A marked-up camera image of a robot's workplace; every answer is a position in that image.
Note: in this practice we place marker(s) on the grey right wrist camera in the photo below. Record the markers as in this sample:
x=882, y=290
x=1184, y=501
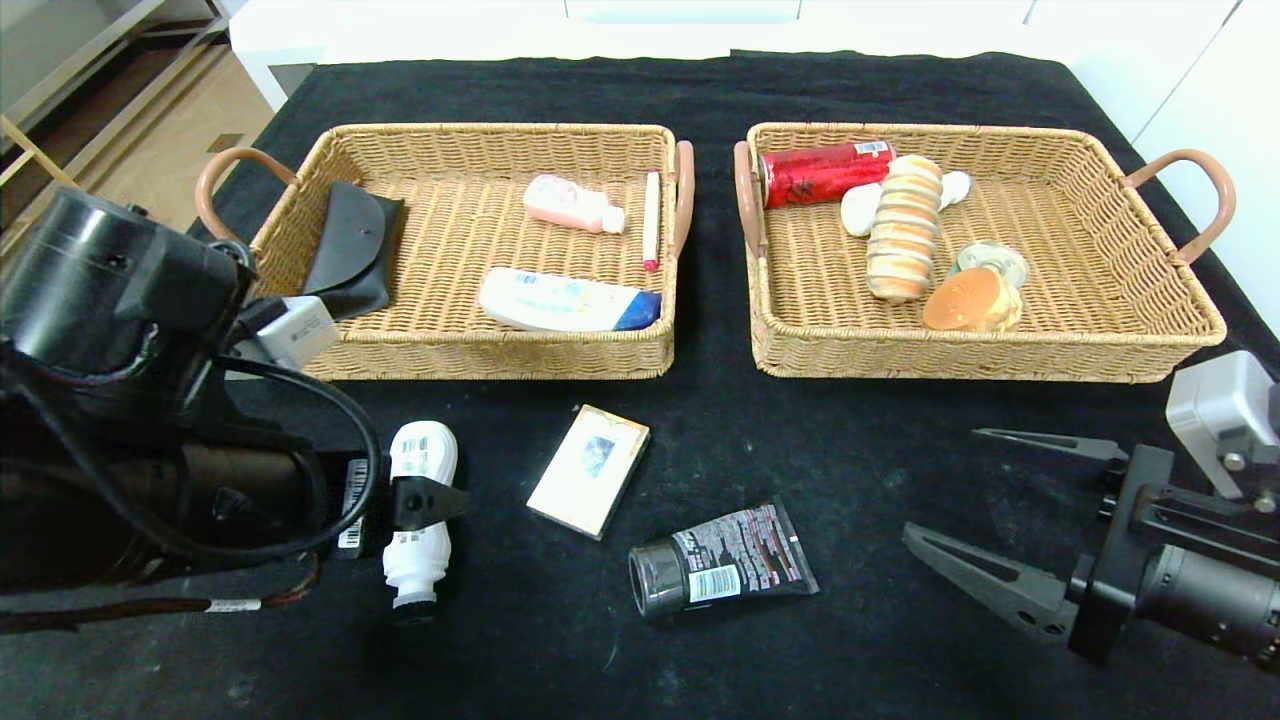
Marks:
x=1220, y=410

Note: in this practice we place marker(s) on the ridged long bread loaf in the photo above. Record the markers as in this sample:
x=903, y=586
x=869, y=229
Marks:
x=905, y=230

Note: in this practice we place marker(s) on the grey shelf unit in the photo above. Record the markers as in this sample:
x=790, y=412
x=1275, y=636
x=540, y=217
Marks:
x=120, y=60

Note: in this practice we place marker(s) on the wicker basket holding food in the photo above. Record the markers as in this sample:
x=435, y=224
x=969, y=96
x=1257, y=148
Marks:
x=1100, y=300

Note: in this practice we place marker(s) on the wicker basket holding toiletries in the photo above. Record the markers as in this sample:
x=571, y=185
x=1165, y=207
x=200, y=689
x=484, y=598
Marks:
x=450, y=350

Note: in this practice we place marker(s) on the white gold-edged card box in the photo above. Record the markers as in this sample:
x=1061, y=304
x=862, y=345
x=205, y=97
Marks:
x=590, y=470

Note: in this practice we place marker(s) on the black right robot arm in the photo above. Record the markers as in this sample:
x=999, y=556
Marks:
x=1210, y=600

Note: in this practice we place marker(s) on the black cosmetic tube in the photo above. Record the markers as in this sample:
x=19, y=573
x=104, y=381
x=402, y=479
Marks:
x=730, y=560

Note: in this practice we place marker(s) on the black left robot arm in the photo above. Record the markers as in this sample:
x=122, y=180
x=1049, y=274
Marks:
x=100, y=280

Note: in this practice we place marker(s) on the red soda can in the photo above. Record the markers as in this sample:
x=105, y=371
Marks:
x=820, y=175

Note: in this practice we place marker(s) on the round brown bun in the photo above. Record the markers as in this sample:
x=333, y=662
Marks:
x=965, y=300

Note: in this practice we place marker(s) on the small pink bottle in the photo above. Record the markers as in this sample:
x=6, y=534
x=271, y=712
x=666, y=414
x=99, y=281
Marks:
x=565, y=203

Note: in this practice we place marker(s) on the black table cloth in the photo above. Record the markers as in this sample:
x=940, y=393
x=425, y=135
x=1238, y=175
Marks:
x=700, y=440

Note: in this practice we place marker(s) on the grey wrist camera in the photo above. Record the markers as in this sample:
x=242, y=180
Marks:
x=295, y=335
x=1220, y=410

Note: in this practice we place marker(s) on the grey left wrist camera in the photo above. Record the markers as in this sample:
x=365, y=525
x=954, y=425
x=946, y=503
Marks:
x=295, y=335

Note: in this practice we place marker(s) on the white pen pink tip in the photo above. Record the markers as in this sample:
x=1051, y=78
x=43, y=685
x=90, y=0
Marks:
x=651, y=220

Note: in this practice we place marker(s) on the black glasses case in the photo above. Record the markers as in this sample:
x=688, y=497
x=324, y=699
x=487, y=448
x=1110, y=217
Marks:
x=355, y=240

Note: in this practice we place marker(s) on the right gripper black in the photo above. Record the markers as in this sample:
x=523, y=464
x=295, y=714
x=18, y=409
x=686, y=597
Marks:
x=1112, y=560

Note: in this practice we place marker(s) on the light wooden slatted rack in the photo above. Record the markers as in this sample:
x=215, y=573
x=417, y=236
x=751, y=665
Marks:
x=30, y=142

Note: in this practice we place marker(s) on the white bottle green label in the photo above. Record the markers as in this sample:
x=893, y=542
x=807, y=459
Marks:
x=856, y=212

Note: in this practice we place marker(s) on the white bottle blue cap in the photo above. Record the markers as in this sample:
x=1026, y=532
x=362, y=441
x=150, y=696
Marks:
x=560, y=300

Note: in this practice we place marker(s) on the white brush-tip bottle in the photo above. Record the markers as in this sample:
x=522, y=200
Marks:
x=422, y=450

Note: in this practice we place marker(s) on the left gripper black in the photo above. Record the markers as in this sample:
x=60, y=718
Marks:
x=354, y=507

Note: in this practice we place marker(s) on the small tin can green label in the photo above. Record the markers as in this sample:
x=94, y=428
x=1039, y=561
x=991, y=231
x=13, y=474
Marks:
x=995, y=258

